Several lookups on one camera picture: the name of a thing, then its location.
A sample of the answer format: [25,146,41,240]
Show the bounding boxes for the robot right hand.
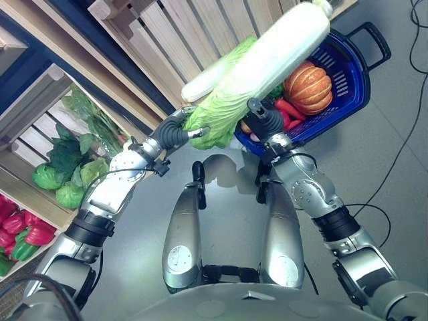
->
[246,98,288,144]

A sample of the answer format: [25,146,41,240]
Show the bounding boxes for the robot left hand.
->
[152,106,211,151]

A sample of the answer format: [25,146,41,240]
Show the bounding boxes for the napa cabbage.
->
[181,35,259,103]
[183,0,334,151]

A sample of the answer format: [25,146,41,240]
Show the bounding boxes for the blue plastic shopping basket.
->
[233,31,372,158]

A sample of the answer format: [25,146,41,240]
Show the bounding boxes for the red chili pepper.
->
[274,98,306,121]
[280,112,304,132]

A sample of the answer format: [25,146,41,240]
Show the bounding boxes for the orange pumpkin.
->
[283,61,333,116]

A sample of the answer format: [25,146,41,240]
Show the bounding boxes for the dark robot left foot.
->
[191,160,207,211]

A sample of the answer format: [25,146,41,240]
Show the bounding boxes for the dark robot foot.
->
[191,160,207,211]
[255,160,272,205]

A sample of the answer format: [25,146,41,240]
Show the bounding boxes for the dark robot right foot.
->
[255,160,272,205]

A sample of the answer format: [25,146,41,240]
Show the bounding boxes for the round green cabbage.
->
[55,183,85,210]
[31,163,65,191]
[79,156,110,189]

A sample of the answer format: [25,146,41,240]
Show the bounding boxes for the bunch of dark leafy greens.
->
[45,86,135,178]

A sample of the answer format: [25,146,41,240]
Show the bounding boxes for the empty slatted wooden crate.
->
[87,0,358,111]

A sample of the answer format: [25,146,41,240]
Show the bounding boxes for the silver robot left leg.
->
[161,182,205,296]

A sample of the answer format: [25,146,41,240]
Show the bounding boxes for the silver robot leg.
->
[161,182,205,296]
[259,182,306,289]

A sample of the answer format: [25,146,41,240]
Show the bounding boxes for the silver robot right leg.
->
[259,182,306,289]

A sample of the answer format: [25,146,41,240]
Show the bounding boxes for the wooden crate with greens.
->
[0,63,170,231]

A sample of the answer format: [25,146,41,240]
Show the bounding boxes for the wooden crate with peppers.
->
[0,167,78,282]

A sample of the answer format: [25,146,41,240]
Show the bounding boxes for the red bell pepper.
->
[0,193,19,221]
[1,211,28,235]
[24,213,56,247]

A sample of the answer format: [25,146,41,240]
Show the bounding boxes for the silver robot torso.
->
[126,283,372,321]

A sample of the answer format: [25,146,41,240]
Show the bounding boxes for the green bell pepper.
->
[0,253,15,277]
[11,229,40,262]

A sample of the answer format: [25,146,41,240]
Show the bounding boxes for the black floor cable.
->
[344,75,428,249]
[408,0,428,72]

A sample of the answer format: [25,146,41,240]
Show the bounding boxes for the black basket handle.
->
[346,21,392,72]

